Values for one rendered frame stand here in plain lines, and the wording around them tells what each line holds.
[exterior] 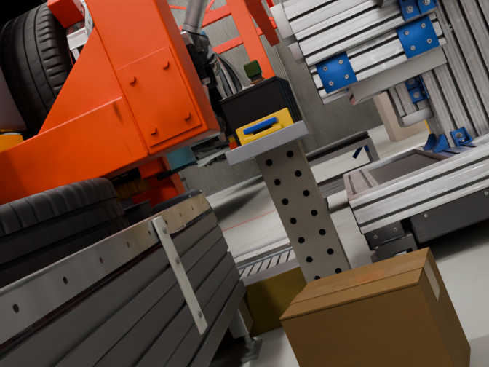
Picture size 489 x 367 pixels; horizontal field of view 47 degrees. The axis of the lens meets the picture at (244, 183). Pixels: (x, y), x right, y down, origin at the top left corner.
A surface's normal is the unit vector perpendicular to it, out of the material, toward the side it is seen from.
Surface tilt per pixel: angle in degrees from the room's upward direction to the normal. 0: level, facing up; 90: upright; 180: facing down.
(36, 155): 90
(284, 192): 90
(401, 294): 90
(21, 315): 90
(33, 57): 72
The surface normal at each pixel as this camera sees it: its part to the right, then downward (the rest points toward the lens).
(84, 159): -0.15, 0.09
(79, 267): 0.91, -0.37
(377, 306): -0.39, 0.19
